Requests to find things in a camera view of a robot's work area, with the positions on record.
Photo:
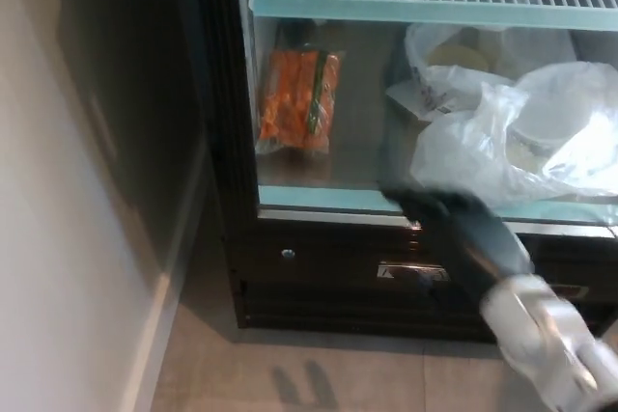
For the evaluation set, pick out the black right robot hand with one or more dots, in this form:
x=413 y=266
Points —
x=473 y=233

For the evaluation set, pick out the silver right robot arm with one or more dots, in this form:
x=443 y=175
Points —
x=545 y=335

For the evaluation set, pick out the black commercial refrigerator body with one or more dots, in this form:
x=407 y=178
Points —
x=314 y=306

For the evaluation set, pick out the large white plastic bag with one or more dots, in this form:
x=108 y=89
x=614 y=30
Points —
x=483 y=151

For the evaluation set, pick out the silver brand name plate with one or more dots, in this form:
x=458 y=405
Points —
x=392 y=271

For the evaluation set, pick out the small cardboard box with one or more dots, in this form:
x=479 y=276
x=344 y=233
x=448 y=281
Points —
x=404 y=99

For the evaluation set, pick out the round silver lock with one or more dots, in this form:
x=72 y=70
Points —
x=288 y=253

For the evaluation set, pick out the clear plastic bag with container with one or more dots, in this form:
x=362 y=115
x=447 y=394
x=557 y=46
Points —
x=420 y=52

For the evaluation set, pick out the clear bag of orange carrots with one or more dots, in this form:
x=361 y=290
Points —
x=289 y=93

